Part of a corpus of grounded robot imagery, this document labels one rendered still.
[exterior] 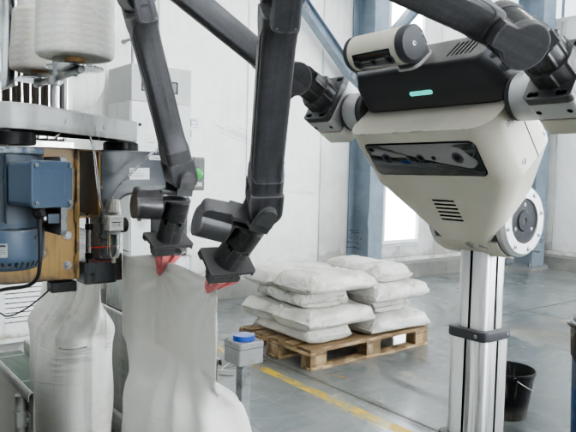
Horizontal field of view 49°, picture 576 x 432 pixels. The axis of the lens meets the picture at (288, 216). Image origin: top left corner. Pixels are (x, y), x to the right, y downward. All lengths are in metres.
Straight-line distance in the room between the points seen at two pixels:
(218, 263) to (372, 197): 6.13
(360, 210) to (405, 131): 6.19
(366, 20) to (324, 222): 2.37
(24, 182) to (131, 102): 4.14
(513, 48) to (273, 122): 0.38
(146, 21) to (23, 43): 0.46
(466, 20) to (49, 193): 0.82
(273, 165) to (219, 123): 5.43
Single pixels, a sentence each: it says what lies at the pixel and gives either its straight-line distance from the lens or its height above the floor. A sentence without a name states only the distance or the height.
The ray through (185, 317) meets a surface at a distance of 1.39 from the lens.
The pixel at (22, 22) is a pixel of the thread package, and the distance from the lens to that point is 1.71.
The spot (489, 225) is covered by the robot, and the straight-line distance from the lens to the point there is 1.40.
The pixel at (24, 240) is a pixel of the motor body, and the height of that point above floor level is 1.15.
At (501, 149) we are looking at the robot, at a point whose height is 1.34.
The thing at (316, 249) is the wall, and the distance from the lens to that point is 7.28.
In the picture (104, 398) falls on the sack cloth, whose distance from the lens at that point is 2.04.
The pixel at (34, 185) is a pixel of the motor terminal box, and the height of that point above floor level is 1.26.
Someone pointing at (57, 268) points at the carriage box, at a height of 1.05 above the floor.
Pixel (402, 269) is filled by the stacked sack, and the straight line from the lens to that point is 4.97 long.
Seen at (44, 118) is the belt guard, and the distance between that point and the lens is 1.39.
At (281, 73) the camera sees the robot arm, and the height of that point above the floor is 1.44.
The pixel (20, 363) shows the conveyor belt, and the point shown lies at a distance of 3.30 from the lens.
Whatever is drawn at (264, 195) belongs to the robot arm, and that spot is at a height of 1.25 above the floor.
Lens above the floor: 1.29
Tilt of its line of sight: 4 degrees down
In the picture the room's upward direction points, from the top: 1 degrees clockwise
